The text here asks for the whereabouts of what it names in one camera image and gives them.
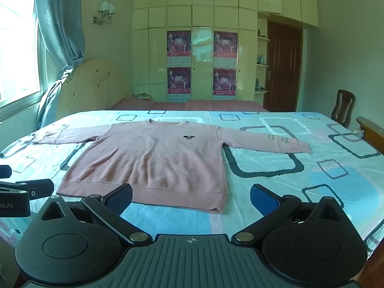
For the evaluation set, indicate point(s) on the white corner shelf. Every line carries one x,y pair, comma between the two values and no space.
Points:
261,66

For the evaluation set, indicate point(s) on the pink wall poster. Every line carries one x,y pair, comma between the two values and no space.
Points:
179,82
179,45
225,44
224,83

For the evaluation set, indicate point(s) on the brown wooden door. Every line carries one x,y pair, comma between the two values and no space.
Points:
283,69

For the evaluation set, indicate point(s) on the blue curtain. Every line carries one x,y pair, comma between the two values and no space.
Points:
60,30

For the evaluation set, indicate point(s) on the cream headboard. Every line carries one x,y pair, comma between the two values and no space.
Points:
87,90

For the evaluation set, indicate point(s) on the dark wooden chair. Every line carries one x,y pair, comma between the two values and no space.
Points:
343,106

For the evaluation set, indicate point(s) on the wall lamp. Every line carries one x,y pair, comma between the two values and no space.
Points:
105,12

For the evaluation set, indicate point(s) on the wooden bed footboard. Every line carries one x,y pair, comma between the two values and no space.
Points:
370,127

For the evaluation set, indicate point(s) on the window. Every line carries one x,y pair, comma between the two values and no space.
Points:
18,45

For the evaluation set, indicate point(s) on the blue patterned bed sheet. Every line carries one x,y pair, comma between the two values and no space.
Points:
300,162

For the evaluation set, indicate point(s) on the cream wardrobe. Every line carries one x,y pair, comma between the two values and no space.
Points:
204,21

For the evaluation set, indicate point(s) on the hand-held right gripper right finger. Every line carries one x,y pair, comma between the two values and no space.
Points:
264,199

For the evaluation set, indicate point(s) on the pink sweatshirt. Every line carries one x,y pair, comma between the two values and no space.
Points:
156,162

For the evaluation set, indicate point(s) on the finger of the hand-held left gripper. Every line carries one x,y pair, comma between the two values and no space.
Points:
4,171
39,189

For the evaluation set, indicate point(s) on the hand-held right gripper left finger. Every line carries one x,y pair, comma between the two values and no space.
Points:
118,199

